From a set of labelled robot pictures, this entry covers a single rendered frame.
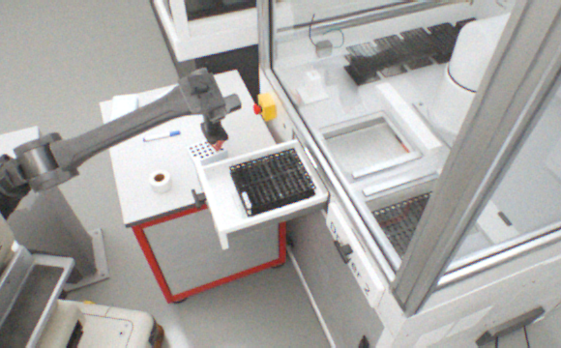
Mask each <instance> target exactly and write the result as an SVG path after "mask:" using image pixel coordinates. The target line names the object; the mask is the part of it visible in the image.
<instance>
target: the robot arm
mask: <svg viewBox="0 0 561 348"><path fill-rule="evenodd" d="M177 82H178V84H179V85H177V86H175V87H173V89H172V90H171V91H169V92H167V93H166V94H165V95H163V96H162V97H160V98H158V99H156V100H155V101H151V102H149V103H147V104H145V105H143V106H141V107H139V108H138V109H136V110H134V111H132V112H130V113H127V114H125V115H123V116H121V117H117V118H114V119H113V120H111V121H109V122H107V123H105V124H103V125H100V126H98V127H96V128H94V129H92V130H89V131H87V132H85V133H84V134H82V135H79V136H77V137H74V138H71V139H67V140H63V139H62V137H61V135H60V132H52V133H49V134H47V135H44V136H42V137H40V138H37V139H34V140H32V141H29V142H24V143H22V144H20V145H18V146H16V147H14V148H13V151H14V153H15V156H16V158H15V159H14V158H12V157H11V156H9V155H7V154H2V156H0V194H1V195H3V196H5V197H6V198H8V199H9V200H10V201H11V202H12V203H13V204H14V207H15V208H16V207H17V205H18V204H19V202H20V201H21V199H22V197H24V196H26V195H28V194H29V192H30V191H31V190H33V192H34V194H36V193H40V192H43V191H45V190H48V189H52V188H55V187H57V186H59V185H61V184H63V183H65V182H67V181H69V180H70V179H71V178H73V177H76V176H78V175H80V173H79V171H78V167H80V166H81V165H82V164H83V163H84V162H85V161H87V160H88V159H90V158H92V157H93V156H95V155H96V154H98V153H101V152H103V151H105V150H107V149H109V148H111V147H114V146H115V145H117V144H119V143H124V142H126V141H128V140H130V139H132V138H135V137H137V136H139V135H141V134H142V133H145V132H146V131H149V130H151V129H154V128H156V127H158V126H160V125H162V124H164V123H166V122H168V121H170V120H173V119H176V118H182V117H187V116H192V115H202V118H203V122H201V123H200V124H199V125H200V128H201V131H202V133H203V136H204V137H205V139H206V140H207V142H208V144H210V145H211V146H212V147H213V148H214V149H215V150H216V151H218V150H219V149H220V148H221V145H222V144H223V143H224V141H227V140H228V134H227V133H226V131H225V129H224V128H223V126H222V125H221V120H222V119H225V116H226V115H229V114H231V113H233V112H236V111H238V110H241V109H242V102H241V100H240V97H239V95H238V94H236V93H232V94H230V95H227V96H225V97H223V96H222V93H221V91H220V89H219V87H218V82H217V80H216V79H215V76H214V74H213V73H212V72H208V71H207V69H206V68H200V69H198V70H195V71H193V72H192V73H191V74H190V75H188V76H185V77H183V78H181V79H179V80H177ZM217 142H218V143H217ZM15 208H14V209H13V211H12V212H11V213H13V212H14V211H15Z"/></svg>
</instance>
